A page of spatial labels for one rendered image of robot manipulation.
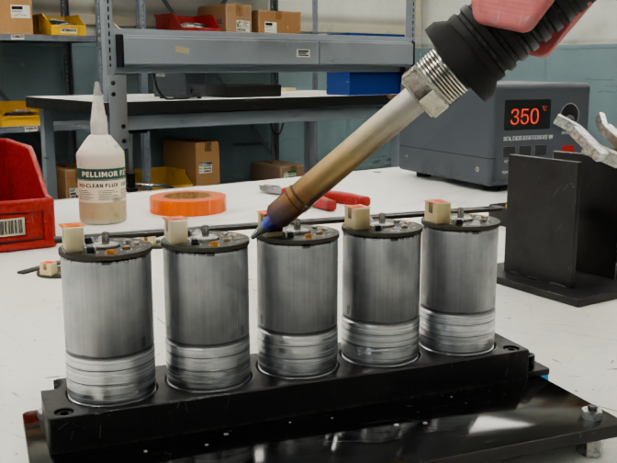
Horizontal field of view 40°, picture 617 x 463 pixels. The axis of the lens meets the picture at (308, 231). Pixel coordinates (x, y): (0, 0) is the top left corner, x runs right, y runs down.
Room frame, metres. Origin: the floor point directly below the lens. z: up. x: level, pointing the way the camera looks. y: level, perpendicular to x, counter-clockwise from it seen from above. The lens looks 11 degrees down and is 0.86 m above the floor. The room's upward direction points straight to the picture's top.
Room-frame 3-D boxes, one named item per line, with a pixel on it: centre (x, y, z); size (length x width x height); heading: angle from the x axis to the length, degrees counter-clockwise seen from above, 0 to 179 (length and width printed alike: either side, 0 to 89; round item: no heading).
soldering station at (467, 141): (0.84, -0.18, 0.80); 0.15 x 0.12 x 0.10; 27
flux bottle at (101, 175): (0.61, 0.15, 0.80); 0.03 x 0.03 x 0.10
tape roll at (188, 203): (0.66, 0.09, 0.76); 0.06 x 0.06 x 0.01
